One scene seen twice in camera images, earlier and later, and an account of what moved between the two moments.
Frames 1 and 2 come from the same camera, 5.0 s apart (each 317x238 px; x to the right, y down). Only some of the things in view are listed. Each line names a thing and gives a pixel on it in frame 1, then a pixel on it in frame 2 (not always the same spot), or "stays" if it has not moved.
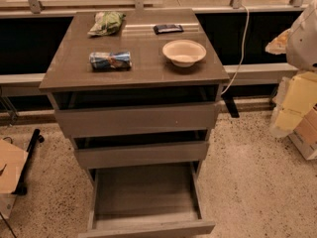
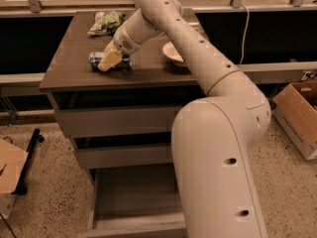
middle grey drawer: (116, 157) stays
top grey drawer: (115, 121) stays
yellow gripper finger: (300, 96) to (110, 59)
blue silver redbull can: (110, 60) stays
